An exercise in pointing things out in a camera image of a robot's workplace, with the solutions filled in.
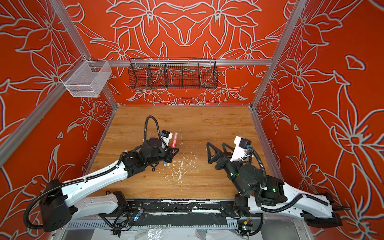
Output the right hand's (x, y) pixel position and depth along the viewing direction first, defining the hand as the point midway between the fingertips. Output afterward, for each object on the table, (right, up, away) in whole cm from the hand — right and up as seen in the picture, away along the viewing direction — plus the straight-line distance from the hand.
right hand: (210, 146), depth 58 cm
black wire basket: (-19, +42, +40) cm, 61 cm away
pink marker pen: (-16, -1, +15) cm, 22 cm away
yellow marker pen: (-21, -17, +30) cm, 40 cm away
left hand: (-14, -4, +17) cm, 23 cm away
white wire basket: (-74, +36, +34) cm, 89 cm away
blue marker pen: (-19, -10, +8) cm, 23 cm away
